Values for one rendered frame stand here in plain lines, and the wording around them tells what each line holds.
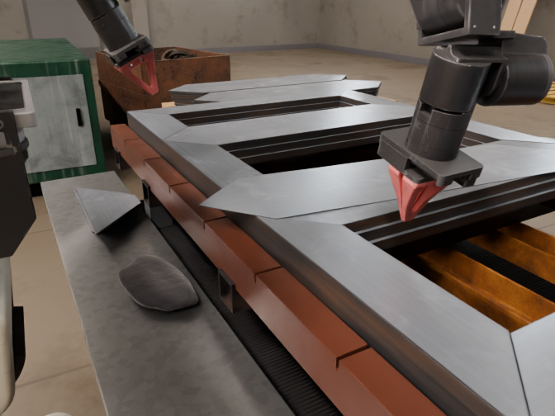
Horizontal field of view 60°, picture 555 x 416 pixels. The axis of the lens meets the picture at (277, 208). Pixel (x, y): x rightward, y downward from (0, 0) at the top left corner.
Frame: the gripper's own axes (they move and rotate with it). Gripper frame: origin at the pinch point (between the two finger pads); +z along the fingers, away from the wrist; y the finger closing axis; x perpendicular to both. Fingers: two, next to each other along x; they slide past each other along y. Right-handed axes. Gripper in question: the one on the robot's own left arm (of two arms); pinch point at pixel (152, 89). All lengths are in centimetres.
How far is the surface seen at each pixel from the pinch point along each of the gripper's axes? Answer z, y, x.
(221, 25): 214, 993, -333
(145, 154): 15.5, 16.4, 7.1
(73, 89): 33, 224, 12
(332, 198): 20.0, -32.6, -10.5
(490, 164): 36, -32, -42
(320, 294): 18, -50, 2
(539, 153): 43, -32, -55
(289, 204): 16.8, -31.6, -4.3
